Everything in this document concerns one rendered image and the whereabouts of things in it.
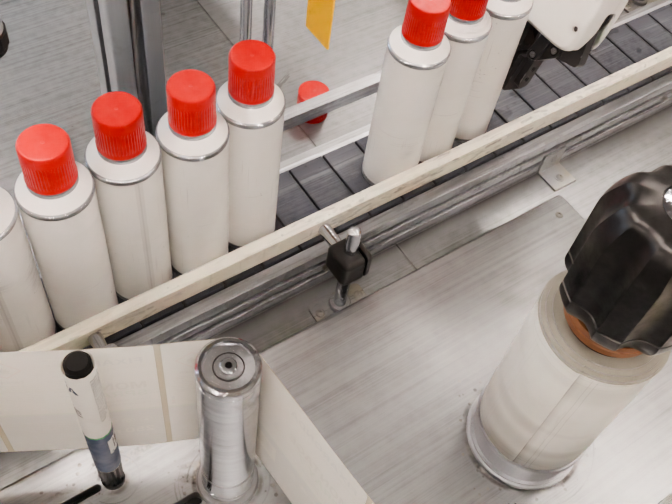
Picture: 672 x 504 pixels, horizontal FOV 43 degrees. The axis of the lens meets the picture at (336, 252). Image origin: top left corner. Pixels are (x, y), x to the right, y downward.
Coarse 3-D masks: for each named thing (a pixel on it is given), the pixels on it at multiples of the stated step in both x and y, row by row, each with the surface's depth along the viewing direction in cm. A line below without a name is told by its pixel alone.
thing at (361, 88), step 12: (348, 84) 76; (360, 84) 76; (372, 84) 76; (324, 96) 75; (336, 96) 75; (348, 96) 75; (360, 96) 76; (288, 108) 73; (300, 108) 73; (312, 108) 74; (324, 108) 74; (336, 108) 76; (288, 120) 73; (300, 120) 74; (24, 228) 64
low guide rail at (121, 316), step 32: (640, 64) 89; (576, 96) 85; (512, 128) 81; (448, 160) 78; (384, 192) 75; (320, 224) 73; (224, 256) 70; (256, 256) 70; (160, 288) 67; (192, 288) 68; (96, 320) 65; (128, 320) 66
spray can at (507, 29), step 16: (496, 0) 71; (512, 0) 71; (528, 0) 72; (496, 16) 71; (512, 16) 71; (528, 16) 73; (496, 32) 73; (512, 32) 73; (496, 48) 74; (512, 48) 75; (480, 64) 76; (496, 64) 76; (480, 80) 77; (496, 80) 78; (480, 96) 79; (496, 96) 80; (464, 112) 81; (480, 112) 81; (464, 128) 83; (480, 128) 83
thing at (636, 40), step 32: (640, 32) 97; (544, 64) 92; (608, 64) 94; (512, 96) 89; (544, 96) 90; (608, 96) 91; (544, 128) 87; (320, 160) 81; (352, 160) 82; (480, 160) 83; (288, 192) 78; (320, 192) 79; (352, 192) 80; (416, 192) 80; (288, 224) 76; (352, 224) 77; (288, 256) 75; (224, 288) 73
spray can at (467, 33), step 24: (456, 0) 68; (480, 0) 67; (456, 24) 69; (480, 24) 69; (456, 48) 70; (480, 48) 71; (456, 72) 72; (456, 96) 75; (432, 120) 77; (456, 120) 78; (432, 144) 80
